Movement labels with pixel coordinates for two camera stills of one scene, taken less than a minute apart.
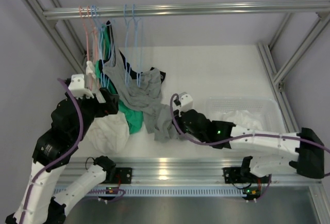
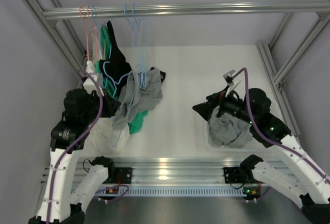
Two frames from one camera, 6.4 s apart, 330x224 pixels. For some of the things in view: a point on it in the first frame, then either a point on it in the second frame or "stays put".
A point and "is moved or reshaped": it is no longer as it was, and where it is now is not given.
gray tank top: x=143 y=94 is moved or reshaped
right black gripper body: x=185 y=128 → x=233 y=106
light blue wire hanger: x=134 y=38 → x=138 y=44
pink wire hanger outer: x=80 y=11 stays put
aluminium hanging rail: x=203 y=9 stays put
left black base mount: x=123 y=175 stays put
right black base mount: x=233 y=175 stays put
